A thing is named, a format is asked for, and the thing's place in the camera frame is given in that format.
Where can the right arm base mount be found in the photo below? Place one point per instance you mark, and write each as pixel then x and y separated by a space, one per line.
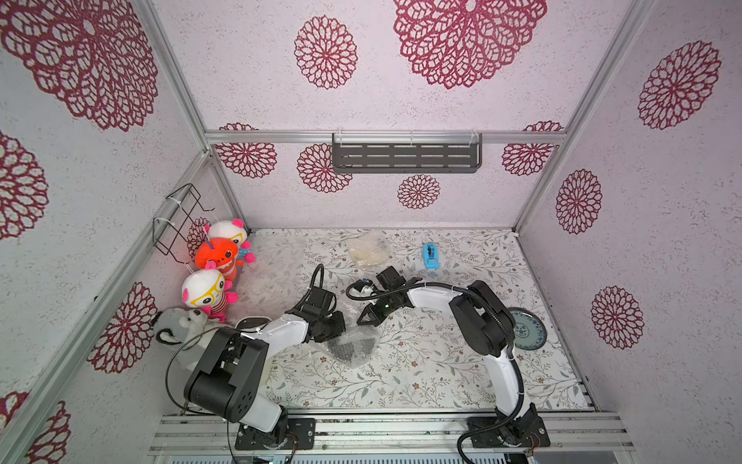
pixel 529 431

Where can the white plush with blue dots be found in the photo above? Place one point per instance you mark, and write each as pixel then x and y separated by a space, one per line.
pixel 234 231

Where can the cream plate with black flowers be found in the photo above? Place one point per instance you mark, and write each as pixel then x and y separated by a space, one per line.
pixel 368 250

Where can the white plush with striped shirt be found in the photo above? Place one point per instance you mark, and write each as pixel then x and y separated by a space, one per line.
pixel 209 291

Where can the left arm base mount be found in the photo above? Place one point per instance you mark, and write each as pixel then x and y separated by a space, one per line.
pixel 289 434

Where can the black wire wall basket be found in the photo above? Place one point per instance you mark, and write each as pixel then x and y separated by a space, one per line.
pixel 169 233

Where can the red monster plush toy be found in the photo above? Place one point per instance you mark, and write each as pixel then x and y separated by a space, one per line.
pixel 223 253

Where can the grey plush koala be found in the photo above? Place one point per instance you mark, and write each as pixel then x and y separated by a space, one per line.
pixel 186 331

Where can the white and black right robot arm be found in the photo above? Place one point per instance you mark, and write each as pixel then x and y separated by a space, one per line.
pixel 485 323

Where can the grey slotted wall shelf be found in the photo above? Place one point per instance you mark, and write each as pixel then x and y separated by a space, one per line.
pixel 411 157

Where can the cream rectangular tray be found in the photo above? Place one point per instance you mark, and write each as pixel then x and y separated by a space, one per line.
pixel 252 324

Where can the blue floral ceramic plate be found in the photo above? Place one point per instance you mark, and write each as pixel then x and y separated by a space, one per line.
pixel 529 330

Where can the blue tape dispenser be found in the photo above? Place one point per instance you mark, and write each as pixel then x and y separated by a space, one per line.
pixel 431 256

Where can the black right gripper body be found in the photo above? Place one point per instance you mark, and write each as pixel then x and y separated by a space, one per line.
pixel 376 310

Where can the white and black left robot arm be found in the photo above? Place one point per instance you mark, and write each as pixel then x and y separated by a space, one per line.
pixel 227 378

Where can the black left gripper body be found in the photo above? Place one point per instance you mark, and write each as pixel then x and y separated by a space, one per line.
pixel 332 326

